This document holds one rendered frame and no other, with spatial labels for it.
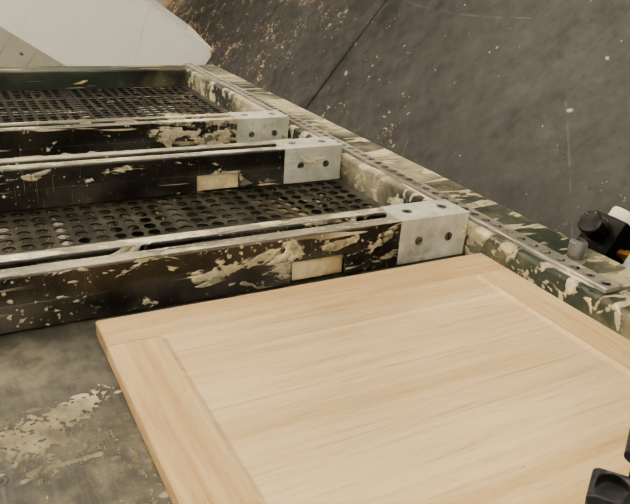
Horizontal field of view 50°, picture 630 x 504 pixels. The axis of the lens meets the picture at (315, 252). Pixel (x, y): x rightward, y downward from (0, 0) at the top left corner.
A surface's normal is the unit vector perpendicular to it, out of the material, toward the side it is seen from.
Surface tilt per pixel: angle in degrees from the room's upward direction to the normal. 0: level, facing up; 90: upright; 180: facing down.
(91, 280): 90
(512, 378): 57
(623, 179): 0
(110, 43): 90
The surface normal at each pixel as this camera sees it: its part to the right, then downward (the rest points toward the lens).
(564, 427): 0.07, -0.91
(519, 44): -0.69, -0.39
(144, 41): 0.39, 0.51
